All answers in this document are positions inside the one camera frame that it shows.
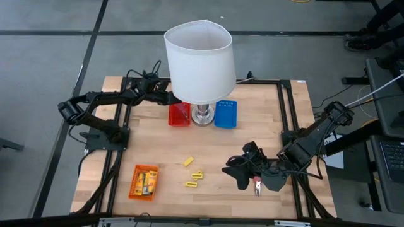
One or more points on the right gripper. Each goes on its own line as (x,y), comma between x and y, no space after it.
(257,159)

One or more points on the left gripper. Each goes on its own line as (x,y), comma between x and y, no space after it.
(153,88)

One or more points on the yellow clip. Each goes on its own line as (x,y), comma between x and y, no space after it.
(191,184)
(197,176)

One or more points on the yellow crayon box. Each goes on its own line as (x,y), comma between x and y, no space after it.
(146,186)
(139,184)
(153,181)

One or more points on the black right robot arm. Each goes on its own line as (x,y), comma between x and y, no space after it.
(315,132)

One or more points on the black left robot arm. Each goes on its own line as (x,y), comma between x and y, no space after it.
(104,97)

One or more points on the red plastic basket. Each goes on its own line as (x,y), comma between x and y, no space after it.
(173,119)

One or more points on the table lamp white shade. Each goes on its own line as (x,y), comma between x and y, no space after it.
(199,63)

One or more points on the blue plastic basket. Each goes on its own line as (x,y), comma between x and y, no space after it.
(225,115)

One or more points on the plain yellow eraser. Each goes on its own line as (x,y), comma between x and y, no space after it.
(188,161)

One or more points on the white paper label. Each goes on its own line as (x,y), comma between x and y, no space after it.
(336,160)

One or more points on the orange plastic basket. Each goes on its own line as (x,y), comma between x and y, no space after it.
(132,189)

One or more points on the black keyboard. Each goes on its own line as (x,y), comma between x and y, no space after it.
(394,160)

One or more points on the black desk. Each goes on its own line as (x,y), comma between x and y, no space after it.
(388,110)

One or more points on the black stand foot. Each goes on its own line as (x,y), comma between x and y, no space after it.
(11,145)

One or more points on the person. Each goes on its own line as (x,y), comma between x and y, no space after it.
(360,42)

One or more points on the silver aluminium bracket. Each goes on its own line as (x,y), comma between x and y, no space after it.
(292,224)
(115,222)

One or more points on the black aluminium frame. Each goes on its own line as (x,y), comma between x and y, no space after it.
(284,104)

